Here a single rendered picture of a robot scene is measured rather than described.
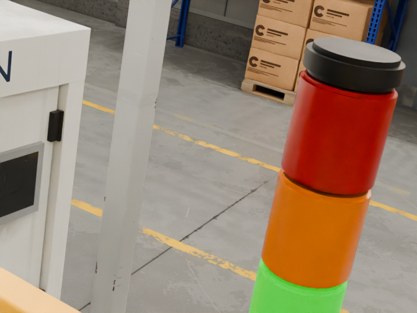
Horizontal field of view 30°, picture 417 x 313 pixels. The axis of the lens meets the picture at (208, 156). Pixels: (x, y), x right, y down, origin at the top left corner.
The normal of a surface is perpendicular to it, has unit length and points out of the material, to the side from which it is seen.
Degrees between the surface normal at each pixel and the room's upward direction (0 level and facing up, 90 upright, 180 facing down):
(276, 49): 95
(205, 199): 0
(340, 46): 0
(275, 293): 90
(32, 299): 0
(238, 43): 90
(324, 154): 90
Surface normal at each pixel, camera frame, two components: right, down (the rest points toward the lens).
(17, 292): 0.17, -0.92
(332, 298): 0.55, 0.39
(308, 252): -0.18, 0.33
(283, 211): -0.81, 0.08
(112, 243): -0.54, 0.22
